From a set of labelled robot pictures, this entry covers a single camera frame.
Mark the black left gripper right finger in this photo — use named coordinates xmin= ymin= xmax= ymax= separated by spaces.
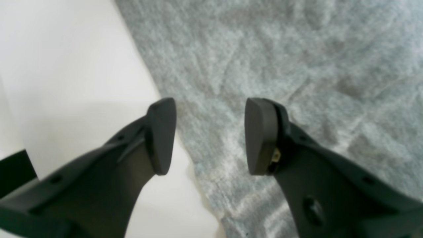
xmin=245 ymin=98 xmax=423 ymax=238

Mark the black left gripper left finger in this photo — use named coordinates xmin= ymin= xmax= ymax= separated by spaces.
xmin=0 ymin=98 xmax=177 ymax=238

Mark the grey t-shirt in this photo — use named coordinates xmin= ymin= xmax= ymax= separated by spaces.
xmin=115 ymin=0 xmax=423 ymax=238

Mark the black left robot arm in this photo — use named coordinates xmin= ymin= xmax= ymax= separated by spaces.
xmin=1 ymin=98 xmax=422 ymax=238

